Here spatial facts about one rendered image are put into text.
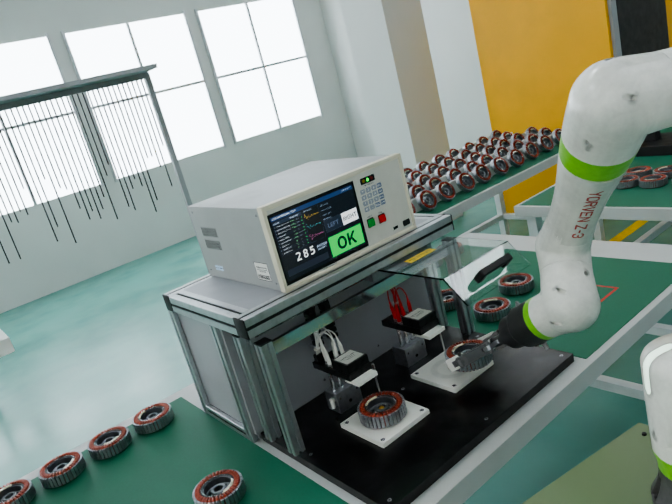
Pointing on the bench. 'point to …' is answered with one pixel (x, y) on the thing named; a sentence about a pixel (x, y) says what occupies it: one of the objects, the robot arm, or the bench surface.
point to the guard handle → (493, 267)
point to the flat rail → (336, 312)
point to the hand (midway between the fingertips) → (468, 353)
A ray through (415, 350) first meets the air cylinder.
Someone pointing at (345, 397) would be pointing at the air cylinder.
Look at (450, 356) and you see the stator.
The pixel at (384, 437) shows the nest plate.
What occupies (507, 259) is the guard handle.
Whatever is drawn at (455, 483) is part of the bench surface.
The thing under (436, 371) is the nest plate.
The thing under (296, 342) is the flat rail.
